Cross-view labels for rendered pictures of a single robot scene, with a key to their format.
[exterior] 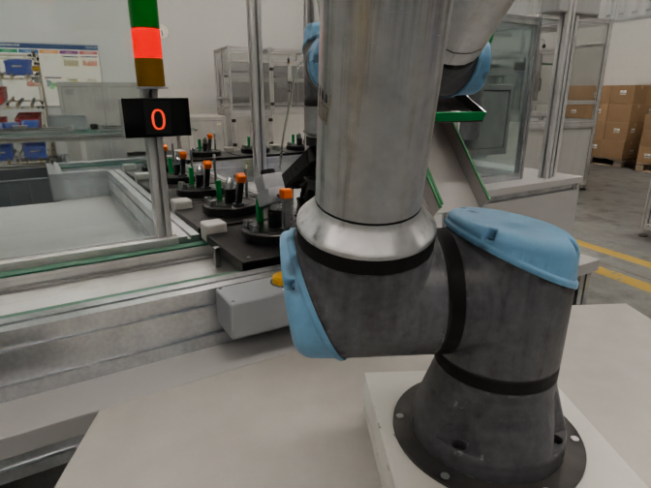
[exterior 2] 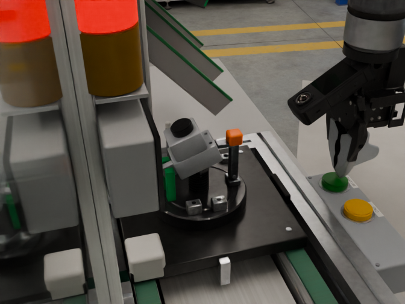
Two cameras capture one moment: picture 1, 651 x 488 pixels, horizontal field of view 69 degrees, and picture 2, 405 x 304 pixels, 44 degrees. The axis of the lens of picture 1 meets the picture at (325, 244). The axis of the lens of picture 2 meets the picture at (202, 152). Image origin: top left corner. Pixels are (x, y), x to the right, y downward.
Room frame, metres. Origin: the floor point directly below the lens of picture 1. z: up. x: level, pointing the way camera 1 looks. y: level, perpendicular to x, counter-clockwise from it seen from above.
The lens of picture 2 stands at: (0.77, 0.66, 1.43)
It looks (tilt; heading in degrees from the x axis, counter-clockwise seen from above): 33 degrees down; 286
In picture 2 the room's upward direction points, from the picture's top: 1 degrees counter-clockwise
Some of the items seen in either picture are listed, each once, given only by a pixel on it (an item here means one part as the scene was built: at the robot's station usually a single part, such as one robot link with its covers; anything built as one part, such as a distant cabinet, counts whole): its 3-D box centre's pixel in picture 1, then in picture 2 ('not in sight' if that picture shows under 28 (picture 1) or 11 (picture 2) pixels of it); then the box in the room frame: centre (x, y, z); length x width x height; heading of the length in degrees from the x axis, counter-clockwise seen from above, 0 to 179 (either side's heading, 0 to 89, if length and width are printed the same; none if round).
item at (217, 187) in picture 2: (275, 230); (198, 192); (0.94, 0.10, 0.98); 0.14 x 0.14 x 0.02
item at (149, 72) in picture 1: (149, 73); (108, 53); (0.94, 0.33, 1.28); 0.05 x 0.05 x 0.05
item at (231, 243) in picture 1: (275, 239); (199, 202); (0.94, 0.10, 0.96); 0.24 x 0.24 x 0.02; 31
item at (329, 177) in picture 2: not in sight; (334, 183); (0.75, 0.00, 0.96); 0.04 x 0.04 x 0.02
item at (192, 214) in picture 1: (230, 193); not in sight; (1.16, 0.23, 1.01); 0.24 x 0.24 x 0.13; 31
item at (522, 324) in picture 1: (497, 284); not in sight; (0.42, -0.16, 1.08); 0.13 x 0.12 x 0.14; 96
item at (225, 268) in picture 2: (216, 257); (224, 271); (0.88, 0.21, 0.95); 0.01 x 0.01 x 0.04; 31
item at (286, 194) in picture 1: (284, 207); (228, 155); (0.90, 0.08, 1.04); 0.04 x 0.02 x 0.08; 31
